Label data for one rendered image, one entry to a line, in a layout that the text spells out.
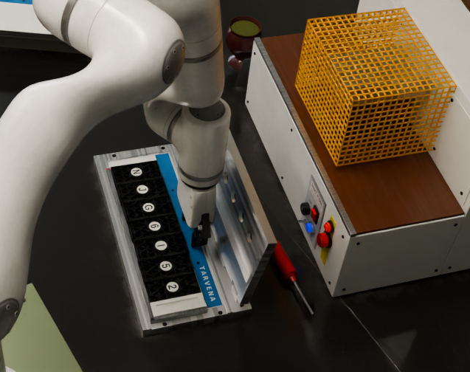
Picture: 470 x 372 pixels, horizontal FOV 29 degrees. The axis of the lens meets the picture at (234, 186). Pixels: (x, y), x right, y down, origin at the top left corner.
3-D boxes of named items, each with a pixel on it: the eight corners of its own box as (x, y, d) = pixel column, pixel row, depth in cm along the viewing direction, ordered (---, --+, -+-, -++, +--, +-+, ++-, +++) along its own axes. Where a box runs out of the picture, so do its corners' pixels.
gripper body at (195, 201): (173, 152, 170) (170, 193, 178) (187, 193, 164) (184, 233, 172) (212, 146, 172) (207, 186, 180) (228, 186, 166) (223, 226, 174)
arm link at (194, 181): (172, 146, 168) (171, 158, 170) (184, 181, 162) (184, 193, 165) (216, 139, 170) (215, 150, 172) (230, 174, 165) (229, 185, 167)
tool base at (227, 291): (93, 163, 194) (93, 150, 191) (188, 148, 200) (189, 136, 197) (142, 337, 167) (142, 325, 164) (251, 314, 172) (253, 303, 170)
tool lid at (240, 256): (198, 74, 184) (206, 74, 185) (175, 142, 197) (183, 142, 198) (268, 243, 157) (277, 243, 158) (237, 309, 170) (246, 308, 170)
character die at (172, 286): (143, 285, 172) (143, 281, 171) (194, 274, 175) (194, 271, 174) (149, 306, 169) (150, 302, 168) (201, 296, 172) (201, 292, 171)
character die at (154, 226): (127, 224, 181) (127, 221, 180) (175, 216, 184) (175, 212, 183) (132, 243, 178) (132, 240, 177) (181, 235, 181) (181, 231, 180)
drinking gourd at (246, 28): (216, 56, 221) (220, 19, 213) (246, 47, 224) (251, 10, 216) (234, 78, 216) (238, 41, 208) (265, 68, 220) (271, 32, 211)
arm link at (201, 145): (164, 159, 165) (205, 185, 162) (167, 105, 156) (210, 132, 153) (194, 135, 170) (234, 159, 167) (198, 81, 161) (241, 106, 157)
